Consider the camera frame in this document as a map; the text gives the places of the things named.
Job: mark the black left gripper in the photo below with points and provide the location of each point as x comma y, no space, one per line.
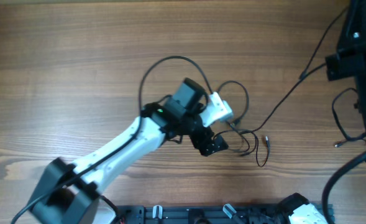
204,132

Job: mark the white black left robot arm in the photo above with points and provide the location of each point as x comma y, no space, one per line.
73,193

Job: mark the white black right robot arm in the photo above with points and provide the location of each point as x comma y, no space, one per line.
360,89

